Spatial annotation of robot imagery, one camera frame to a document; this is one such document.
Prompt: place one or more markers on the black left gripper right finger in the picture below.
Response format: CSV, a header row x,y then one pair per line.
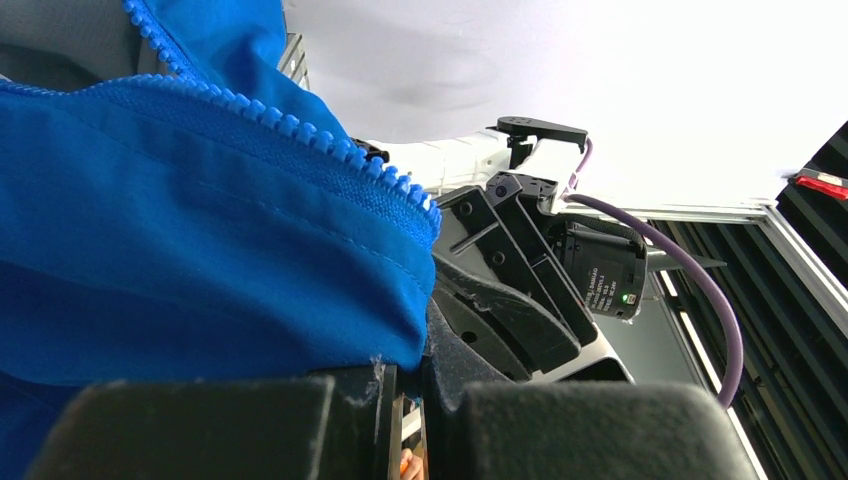
x,y
480,425

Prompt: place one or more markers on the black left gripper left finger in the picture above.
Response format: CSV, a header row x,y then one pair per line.
x,y
338,424

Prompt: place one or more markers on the blue red white jacket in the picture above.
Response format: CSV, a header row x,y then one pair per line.
x,y
175,208

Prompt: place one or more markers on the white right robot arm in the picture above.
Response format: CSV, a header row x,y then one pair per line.
x,y
515,145

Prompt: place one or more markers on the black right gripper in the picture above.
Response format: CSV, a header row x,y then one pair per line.
x,y
523,286

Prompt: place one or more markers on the person hand in background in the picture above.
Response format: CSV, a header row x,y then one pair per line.
x,y
412,466

